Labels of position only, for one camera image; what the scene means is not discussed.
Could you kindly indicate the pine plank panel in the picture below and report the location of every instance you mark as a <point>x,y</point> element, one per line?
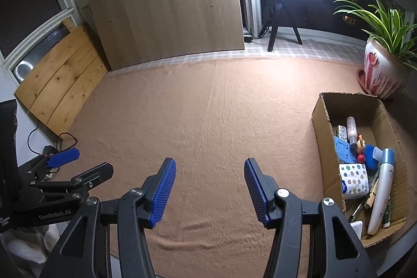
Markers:
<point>62,79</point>

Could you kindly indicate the pink bottle grey cap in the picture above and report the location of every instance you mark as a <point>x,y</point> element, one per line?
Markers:
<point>352,128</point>

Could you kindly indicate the white red flower pot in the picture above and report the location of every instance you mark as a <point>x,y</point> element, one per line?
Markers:
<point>384,69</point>

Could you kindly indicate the star printed tissue packet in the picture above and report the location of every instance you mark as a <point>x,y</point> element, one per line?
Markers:
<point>353,180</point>

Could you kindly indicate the green spider plant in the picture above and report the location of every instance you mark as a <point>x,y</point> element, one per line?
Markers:
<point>391,27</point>

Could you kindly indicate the tan wooden clip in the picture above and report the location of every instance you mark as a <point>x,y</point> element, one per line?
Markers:
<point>371,195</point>

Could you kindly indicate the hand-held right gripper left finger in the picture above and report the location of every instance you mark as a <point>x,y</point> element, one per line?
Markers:
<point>163,190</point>

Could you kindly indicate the white green lip balm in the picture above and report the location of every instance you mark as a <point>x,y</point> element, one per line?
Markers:
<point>387,213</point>

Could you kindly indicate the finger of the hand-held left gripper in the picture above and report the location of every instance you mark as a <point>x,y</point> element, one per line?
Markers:
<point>63,157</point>
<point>94,175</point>

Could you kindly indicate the red pot saucer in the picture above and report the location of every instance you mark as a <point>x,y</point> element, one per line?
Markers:
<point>361,79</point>

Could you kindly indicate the cardboard box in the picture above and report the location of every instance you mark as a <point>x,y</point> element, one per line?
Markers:
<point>325,134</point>

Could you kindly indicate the small white cap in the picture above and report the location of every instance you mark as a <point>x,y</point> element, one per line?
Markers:
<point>379,155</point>

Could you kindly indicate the white cloth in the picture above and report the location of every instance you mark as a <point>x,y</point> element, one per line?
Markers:
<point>29,242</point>

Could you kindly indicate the white tube blue cap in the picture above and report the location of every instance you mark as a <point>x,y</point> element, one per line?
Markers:
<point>382,186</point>

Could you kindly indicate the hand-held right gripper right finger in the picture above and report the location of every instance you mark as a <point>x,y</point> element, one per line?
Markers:
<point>257,193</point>

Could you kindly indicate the blue plastic block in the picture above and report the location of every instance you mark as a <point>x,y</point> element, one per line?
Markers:
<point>343,149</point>

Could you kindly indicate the blue round disc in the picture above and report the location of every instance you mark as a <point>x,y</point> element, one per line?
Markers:
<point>369,157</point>

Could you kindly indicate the large wooden board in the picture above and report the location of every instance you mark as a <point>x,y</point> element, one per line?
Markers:
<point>163,4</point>

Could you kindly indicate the small black device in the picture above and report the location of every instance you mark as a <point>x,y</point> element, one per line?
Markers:
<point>50,150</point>

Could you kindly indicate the clear black pen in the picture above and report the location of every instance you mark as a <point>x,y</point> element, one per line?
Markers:
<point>358,208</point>

